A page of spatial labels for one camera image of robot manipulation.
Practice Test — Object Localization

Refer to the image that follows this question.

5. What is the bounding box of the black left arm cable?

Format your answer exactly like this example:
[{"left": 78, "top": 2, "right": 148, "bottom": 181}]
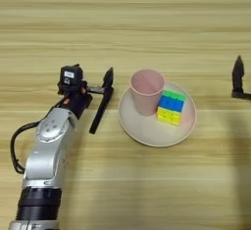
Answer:
[{"left": 10, "top": 98, "right": 67, "bottom": 175}]

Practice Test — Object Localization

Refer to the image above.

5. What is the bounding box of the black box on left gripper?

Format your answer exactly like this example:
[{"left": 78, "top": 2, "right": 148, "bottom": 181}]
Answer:
[{"left": 57, "top": 64, "right": 84, "bottom": 95}]

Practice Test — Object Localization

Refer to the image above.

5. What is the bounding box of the colourful puzzle cube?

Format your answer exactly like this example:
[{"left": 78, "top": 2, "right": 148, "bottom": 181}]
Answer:
[{"left": 156, "top": 89, "right": 187, "bottom": 126}]

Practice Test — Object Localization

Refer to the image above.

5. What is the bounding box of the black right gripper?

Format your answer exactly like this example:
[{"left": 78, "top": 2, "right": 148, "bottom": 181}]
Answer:
[{"left": 230, "top": 55, "right": 251, "bottom": 101}]

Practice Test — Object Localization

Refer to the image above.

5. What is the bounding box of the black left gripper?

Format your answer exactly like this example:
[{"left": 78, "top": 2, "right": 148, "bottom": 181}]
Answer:
[{"left": 59, "top": 67, "right": 115, "bottom": 119}]

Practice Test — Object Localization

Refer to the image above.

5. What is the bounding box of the beige round plate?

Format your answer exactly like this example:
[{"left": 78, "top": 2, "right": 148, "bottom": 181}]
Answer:
[{"left": 118, "top": 81, "right": 198, "bottom": 148}]

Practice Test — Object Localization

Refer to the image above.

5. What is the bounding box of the black marker pen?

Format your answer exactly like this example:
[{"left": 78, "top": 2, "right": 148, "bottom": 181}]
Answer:
[{"left": 88, "top": 87, "right": 115, "bottom": 135}]

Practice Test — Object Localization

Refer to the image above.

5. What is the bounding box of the pink plastic cup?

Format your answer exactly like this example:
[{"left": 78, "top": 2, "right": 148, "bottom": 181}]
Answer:
[{"left": 128, "top": 69, "right": 166, "bottom": 117}]

